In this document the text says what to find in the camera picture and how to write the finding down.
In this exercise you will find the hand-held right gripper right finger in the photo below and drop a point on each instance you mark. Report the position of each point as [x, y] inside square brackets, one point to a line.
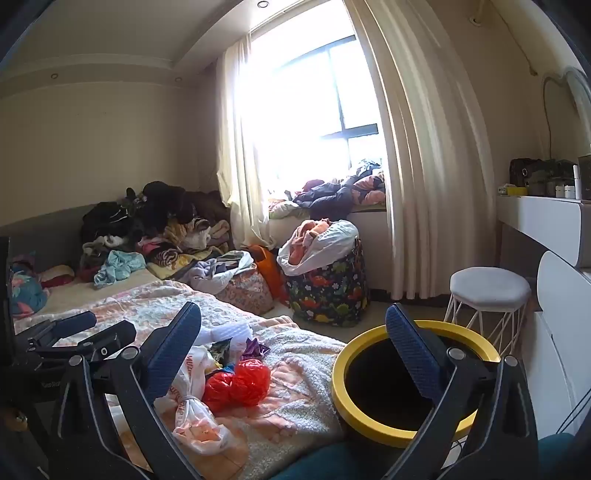
[413, 350]

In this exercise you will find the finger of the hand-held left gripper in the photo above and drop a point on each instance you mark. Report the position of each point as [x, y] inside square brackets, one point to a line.
[69, 323]
[111, 337]

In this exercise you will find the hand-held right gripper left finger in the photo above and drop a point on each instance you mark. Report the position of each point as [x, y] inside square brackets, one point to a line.
[173, 350]

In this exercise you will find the white knotted plastic bag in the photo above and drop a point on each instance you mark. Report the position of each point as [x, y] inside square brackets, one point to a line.
[231, 333]

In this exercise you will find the white orange printed plastic bag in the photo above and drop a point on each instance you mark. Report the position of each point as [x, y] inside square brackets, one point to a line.
[194, 415]

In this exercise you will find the yellow rimmed black bin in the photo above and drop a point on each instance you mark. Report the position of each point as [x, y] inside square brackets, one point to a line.
[344, 369]

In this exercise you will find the red plastic bag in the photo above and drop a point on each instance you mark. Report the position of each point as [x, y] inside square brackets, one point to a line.
[240, 385]

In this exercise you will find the red cloth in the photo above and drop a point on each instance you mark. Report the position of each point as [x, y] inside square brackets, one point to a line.
[57, 277]

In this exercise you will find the blue floral pillow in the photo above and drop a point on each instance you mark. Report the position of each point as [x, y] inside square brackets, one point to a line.
[27, 286]

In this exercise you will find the teal cloth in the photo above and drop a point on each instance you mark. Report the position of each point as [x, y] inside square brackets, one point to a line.
[120, 267]

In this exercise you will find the purple wrapper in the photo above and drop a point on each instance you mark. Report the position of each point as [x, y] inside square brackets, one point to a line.
[254, 349]

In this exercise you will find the grey bed headboard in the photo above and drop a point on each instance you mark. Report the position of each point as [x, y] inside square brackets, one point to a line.
[46, 235]

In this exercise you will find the white grey cloth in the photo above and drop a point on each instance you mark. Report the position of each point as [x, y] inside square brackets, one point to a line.
[217, 270]

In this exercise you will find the floral fabric bag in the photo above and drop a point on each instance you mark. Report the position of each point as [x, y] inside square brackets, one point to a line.
[247, 290]

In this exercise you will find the dinosaur print laundry basket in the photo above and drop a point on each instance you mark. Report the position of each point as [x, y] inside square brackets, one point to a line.
[328, 290]

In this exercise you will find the pile of mixed coloured clothes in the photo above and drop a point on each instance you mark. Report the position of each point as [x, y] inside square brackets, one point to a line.
[184, 244]

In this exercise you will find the peach white fluffy blanket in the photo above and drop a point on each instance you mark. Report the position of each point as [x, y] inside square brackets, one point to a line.
[295, 378]

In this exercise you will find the white bag of clothes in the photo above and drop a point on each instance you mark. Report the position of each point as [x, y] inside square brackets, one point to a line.
[337, 235]

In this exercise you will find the white cabinet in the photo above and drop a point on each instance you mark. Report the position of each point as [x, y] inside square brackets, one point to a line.
[563, 323]

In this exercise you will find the heap of clothes on sill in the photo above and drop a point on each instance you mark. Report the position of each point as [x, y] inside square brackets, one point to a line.
[323, 194]

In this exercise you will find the cream curtain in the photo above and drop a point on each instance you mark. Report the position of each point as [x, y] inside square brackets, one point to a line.
[429, 161]
[240, 161]

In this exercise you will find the black bag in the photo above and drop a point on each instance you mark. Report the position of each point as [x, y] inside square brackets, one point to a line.
[524, 170]

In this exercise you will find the dark green bag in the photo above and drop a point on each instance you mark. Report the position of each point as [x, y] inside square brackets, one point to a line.
[549, 173]

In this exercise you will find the white tube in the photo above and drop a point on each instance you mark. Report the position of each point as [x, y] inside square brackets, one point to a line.
[576, 182]

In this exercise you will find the window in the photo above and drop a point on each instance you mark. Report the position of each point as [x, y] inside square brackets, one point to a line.
[300, 115]

